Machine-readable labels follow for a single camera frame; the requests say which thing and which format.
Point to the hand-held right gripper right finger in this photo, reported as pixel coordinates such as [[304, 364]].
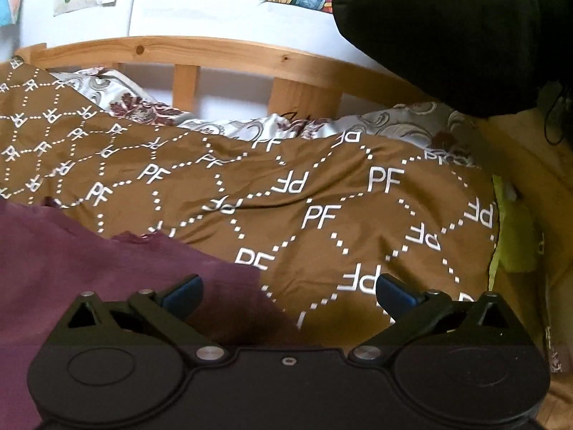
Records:
[[396, 296]]

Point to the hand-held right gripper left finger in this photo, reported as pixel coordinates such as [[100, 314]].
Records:
[[183, 296]]

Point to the maroon long-sleeved shirt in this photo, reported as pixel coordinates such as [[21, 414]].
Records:
[[89, 268]]

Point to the yellow-green cloth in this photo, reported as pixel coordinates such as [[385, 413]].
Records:
[[510, 233]]

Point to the brown patterned blanket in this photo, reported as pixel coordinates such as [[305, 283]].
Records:
[[313, 188]]

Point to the floral bed sheet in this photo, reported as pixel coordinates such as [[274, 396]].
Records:
[[112, 87]]

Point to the black puffer jacket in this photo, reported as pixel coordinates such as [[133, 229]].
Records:
[[425, 31]]

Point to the wooden bed frame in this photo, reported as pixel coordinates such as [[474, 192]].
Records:
[[224, 51]]

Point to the curled cartoon wall poster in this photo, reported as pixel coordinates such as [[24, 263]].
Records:
[[9, 4]]

